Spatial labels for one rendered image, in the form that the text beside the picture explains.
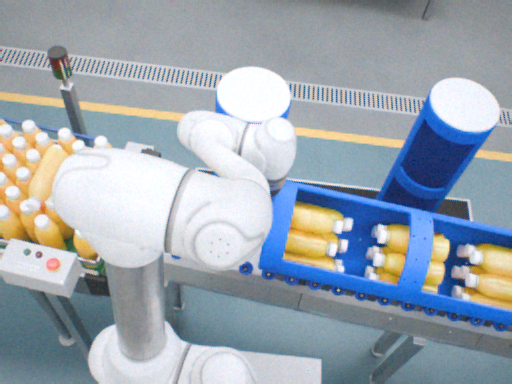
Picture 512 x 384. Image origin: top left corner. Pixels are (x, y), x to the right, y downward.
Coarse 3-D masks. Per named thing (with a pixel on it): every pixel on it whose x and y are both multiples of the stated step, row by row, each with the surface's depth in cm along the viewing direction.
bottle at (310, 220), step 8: (296, 208) 161; (304, 208) 162; (296, 216) 160; (304, 216) 160; (312, 216) 160; (320, 216) 160; (328, 216) 161; (296, 224) 160; (304, 224) 160; (312, 224) 160; (320, 224) 159; (328, 224) 160; (336, 224) 161; (312, 232) 162; (320, 232) 161; (328, 232) 161
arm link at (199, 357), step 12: (192, 348) 126; (204, 348) 126; (216, 348) 123; (228, 348) 124; (192, 360) 123; (204, 360) 119; (216, 360) 119; (228, 360) 119; (240, 360) 120; (180, 372) 121; (192, 372) 119; (204, 372) 117; (216, 372) 118; (228, 372) 118; (240, 372) 118; (252, 372) 122
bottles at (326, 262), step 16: (336, 240) 168; (288, 256) 163; (304, 256) 163; (320, 256) 165; (368, 256) 175; (464, 256) 174; (368, 272) 170; (384, 272) 169; (464, 272) 167; (480, 272) 166; (432, 288) 161; (464, 288) 171; (496, 304) 161
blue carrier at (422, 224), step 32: (288, 192) 159; (320, 192) 162; (288, 224) 154; (384, 224) 178; (416, 224) 157; (448, 224) 173; (480, 224) 163; (352, 256) 180; (416, 256) 153; (448, 256) 180; (352, 288) 162; (384, 288) 157; (416, 288) 155; (448, 288) 177
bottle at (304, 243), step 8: (296, 232) 161; (304, 232) 162; (288, 240) 160; (296, 240) 160; (304, 240) 160; (312, 240) 160; (320, 240) 161; (288, 248) 161; (296, 248) 160; (304, 248) 160; (312, 248) 160; (320, 248) 160; (328, 248) 161; (312, 256) 162
